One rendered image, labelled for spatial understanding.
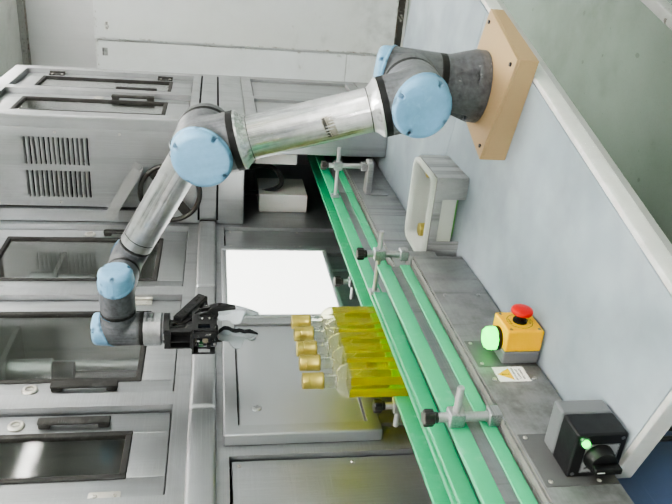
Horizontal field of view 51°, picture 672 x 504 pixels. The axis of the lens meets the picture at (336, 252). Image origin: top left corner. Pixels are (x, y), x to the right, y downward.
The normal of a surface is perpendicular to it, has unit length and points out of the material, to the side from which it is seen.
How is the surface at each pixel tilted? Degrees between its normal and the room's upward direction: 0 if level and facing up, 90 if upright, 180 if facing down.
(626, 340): 0
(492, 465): 90
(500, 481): 90
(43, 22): 90
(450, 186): 90
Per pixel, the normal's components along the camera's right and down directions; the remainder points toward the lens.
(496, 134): 0.12, 0.68
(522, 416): 0.08, -0.90
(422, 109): 0.22, 0.49
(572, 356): -0.98, -0.01
